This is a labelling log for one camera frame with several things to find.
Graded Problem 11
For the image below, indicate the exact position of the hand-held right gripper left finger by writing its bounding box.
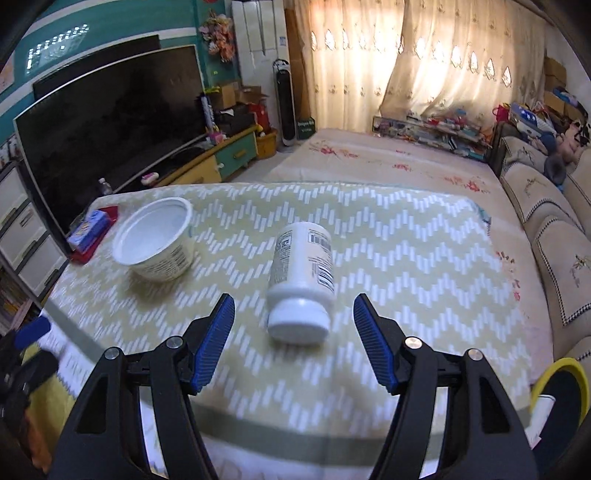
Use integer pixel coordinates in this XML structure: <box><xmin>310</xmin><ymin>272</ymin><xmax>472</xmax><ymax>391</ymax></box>
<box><xmin>55</xmin><ymin>293</ymin><xmax>236</xmax><ymax>480</ymax></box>

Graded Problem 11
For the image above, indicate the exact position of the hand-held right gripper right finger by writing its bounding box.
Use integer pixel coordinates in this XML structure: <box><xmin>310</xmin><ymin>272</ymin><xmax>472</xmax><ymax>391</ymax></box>
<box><xmin>353</xmin><ymin>293</ymin><xmax>539</xmax><ymax>480</ymax></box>

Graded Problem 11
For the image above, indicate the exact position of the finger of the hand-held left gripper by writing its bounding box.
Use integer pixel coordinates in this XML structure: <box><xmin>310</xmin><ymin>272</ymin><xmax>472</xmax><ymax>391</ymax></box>
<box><xmin>14</xmin><ymin>318</ymin><xmax>51</xmax><ymax>349</ymax></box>

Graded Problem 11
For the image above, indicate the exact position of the white pill bottle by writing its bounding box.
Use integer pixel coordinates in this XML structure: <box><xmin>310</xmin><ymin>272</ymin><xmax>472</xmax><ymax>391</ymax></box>
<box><xmin>267</xmin><ymin>222</ymin><xmax>336</xmax><ymax>346</ymax></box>

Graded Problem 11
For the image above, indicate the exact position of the small white box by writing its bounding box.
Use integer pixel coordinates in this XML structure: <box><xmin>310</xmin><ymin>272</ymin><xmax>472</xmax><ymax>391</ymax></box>
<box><xmin>531</xmin><ymin>394</ymin><xmax>557</xmax><ymax>448</ymax></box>

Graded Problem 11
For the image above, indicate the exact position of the yellow-rimmed dark trash bin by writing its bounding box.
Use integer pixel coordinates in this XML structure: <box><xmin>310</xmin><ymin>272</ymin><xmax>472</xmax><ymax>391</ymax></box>
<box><xmin>529</xmin><ymin>357</ymin><xmax>587</xmax><ymax>450</ymax></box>

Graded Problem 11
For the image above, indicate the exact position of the white drawer unit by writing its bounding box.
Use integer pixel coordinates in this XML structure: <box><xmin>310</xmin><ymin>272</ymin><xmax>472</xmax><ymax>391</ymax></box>
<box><xmin>0</xmin><ymin>161</ymin><xmax>70</xmax><ymax>296</ymax></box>

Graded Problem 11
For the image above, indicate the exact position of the yellow green television stand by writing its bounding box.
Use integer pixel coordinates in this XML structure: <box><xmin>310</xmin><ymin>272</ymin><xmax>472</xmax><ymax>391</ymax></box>
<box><xmin>111</xmin><ymin>127</ymin><xmax>259</xmax><ymax>188</ymax></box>

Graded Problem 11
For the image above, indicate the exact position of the yellow plastic bin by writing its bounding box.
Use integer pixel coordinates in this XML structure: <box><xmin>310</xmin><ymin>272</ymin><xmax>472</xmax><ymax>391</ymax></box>
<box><xmin>255</xmin><ymin>129</ymin><xmax>279</xmax><ymax>160</ymax></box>

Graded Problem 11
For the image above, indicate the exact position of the beige sofa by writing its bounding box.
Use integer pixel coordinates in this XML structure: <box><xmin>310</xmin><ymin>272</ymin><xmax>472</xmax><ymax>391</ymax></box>
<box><xmin>487</xmin><ymin>122</ymin><xmax>591</xmax><ymax>365</ymax></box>

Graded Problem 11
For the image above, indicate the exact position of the black flat television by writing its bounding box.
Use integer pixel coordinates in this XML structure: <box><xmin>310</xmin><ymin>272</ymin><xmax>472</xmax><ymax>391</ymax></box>
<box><xmin>13</xmin><ymin>45</ymin><xmax>213</xmax><ymax>254</ymax></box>

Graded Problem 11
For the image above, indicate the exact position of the clutter of books and toys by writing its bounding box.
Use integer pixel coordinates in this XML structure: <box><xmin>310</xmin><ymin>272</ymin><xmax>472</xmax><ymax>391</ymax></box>
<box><xmin>372</xmin><ymin>111</ymin><xmax>490</xmax><ymax>160</ymax></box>

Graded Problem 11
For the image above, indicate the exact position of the red toy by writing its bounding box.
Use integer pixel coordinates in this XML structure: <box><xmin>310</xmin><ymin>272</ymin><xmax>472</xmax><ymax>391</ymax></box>
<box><xmin>249</xmin><ymin>104</ymin><xmax>271</xmax><ymax>134</ymax></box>

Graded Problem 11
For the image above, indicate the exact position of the open cardboard box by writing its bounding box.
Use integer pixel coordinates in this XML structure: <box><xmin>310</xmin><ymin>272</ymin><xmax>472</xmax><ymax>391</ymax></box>
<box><xmin>235</xmin><ymin>85</ymin><xmax>269</xmax><ymax>107</ymax></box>
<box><xmin>210</xmin><ymin>83</ymin><xmax>241</xmax><ymax>112</ymax></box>

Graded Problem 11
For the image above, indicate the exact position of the black white tower fan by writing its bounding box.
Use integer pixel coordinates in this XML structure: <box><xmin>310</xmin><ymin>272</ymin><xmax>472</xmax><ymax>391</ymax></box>
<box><xmin>272</xmin><ymin>59</ymin><xmax>296</xmax><ymax>147</ymax></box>

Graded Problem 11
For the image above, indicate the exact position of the blue white printed box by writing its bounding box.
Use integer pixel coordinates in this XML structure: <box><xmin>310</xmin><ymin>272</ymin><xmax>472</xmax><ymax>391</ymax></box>
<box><xmin>510</xmin><ymin>102</ymin><xmax>548</xmax><ymax>137</ymax></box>

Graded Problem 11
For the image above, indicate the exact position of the beige embroidered curtain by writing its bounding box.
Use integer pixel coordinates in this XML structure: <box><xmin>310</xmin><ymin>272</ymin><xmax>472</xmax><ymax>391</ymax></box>
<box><xmin>286</xmin><ymin>0</ymin><xmax>548</xmax><ymax>132</ymax></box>

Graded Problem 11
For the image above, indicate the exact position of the row of plush toys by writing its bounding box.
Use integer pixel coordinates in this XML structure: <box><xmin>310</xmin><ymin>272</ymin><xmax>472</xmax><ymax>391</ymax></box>
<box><xmin>551</xmin><ymin>120</ymin><xmax>591</xmax><ymax>158</ymax></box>

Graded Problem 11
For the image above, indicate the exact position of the artificial flower bunch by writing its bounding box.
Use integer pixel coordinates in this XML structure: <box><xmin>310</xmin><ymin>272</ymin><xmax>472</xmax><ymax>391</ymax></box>
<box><xmin>198</xmin><ymin>9</ymin><xmax>234</xmax><ymax>63</ymax></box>

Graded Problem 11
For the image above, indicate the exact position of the stack of cardboard boxes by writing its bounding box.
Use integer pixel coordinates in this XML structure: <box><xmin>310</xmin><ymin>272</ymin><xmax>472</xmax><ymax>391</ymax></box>
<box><xmin>542</xmin><ymin>55</ymin><xmax>585</xmax><ymax>123</ymax></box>

